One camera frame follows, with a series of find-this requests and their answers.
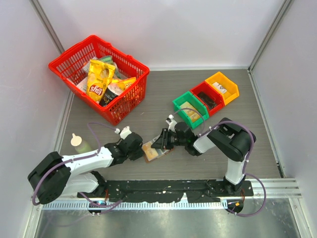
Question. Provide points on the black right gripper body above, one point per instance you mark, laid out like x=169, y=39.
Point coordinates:
x=174, y=141

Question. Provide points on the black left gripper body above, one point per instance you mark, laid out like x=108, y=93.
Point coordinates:
x=135, y=155

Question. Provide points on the brown leather card holder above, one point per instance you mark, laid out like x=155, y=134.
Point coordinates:
x=161, y=152

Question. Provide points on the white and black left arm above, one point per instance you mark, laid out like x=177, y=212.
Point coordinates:
x=56, y=175

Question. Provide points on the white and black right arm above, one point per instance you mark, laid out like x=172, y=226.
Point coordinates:
x=233, y=139

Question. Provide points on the gold credit card left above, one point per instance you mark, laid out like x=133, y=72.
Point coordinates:
x=150, y=153

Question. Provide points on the gold cards in green bin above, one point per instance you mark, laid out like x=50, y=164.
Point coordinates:
x=190, y=111

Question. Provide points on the green plastic bin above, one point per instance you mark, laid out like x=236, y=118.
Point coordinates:
x=196, y=103

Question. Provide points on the dark item in red bin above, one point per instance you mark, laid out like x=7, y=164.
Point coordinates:
x=209, y=100

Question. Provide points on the green squeeze bottle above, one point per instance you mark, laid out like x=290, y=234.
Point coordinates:
x=79, y=144

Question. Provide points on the black and white cup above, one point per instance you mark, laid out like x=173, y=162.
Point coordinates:
x=111, y=92

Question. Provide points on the white label in yellow bin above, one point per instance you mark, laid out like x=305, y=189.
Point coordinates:
x=219, y=87

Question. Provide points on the yellow snack packet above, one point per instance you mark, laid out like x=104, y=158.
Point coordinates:
x=123, y=84

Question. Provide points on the yellow plastic bin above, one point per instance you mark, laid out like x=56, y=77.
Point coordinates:
x=232, y=88

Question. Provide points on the yellow Lays chips bag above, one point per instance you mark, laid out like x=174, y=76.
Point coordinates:
x=99, y=77

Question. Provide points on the green snack packet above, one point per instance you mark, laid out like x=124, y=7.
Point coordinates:
x=107, y=59

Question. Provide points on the red plastic shopping basket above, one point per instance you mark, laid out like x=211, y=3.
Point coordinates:
x=68, y=67

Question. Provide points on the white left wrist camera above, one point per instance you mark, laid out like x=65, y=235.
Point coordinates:
x=124, y=132

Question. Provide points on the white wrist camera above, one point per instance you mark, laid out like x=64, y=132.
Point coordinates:
x=124, y=132
x=171, y=122

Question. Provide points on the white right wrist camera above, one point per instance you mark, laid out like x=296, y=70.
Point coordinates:
x=171, y=122

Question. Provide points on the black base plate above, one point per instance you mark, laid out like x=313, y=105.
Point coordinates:
x=168, y=191

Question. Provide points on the white cable duct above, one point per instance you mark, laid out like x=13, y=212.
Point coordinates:
x=182, y=205

